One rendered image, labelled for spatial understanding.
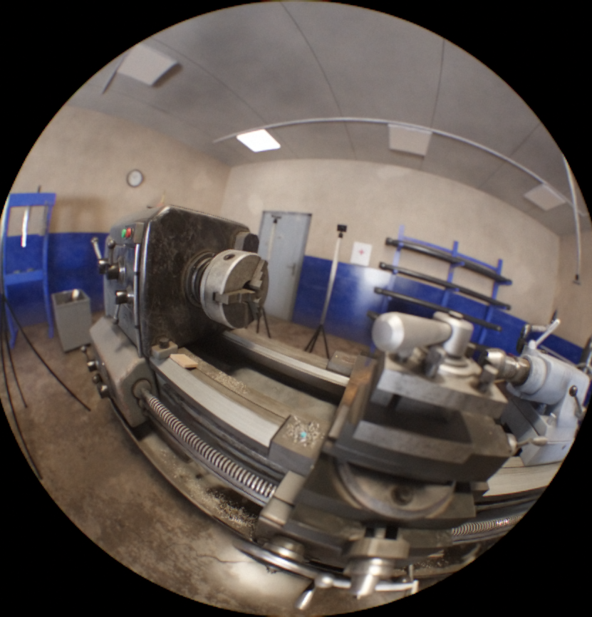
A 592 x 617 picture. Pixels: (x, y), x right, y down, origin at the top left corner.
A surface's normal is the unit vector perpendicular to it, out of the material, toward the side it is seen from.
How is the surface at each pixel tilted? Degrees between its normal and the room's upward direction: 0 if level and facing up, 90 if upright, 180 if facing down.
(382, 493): 0
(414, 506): 0
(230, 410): 36
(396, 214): 90
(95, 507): 0
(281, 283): 90
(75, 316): 90
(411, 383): 90
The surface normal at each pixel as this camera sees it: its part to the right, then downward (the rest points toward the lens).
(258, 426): -0.08, -0.69
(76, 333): 0.93, 0.25
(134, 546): 0.18, -0.95
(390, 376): -0.44, 0.14
